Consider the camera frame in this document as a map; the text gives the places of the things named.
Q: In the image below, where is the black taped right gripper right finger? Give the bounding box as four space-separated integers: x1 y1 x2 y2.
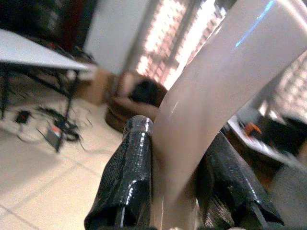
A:
196 131 285 230

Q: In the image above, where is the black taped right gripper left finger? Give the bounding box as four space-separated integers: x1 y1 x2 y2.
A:
84 115 154 230

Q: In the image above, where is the white broom handle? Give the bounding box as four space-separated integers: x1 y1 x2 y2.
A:
150 0 307 230

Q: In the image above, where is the white desk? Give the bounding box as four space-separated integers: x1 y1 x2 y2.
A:
226 115 307 168

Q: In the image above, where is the orange tool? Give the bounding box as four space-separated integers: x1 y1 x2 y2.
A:
243 122 262 136

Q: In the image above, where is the brown round pouf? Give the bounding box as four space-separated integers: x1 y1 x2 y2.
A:
105 71 168 133

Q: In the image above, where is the brown cardboard box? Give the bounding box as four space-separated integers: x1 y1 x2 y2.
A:
76 67 116 106

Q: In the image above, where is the black power adapter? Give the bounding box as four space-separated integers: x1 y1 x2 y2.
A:
14 109 34 125

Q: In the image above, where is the window with grille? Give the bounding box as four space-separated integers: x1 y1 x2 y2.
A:
135 0 307 115

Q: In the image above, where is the white table with black legs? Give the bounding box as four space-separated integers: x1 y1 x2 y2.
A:
0 28 96 153

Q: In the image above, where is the black cable bundle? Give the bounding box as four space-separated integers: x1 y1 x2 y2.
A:
35 106 93 151

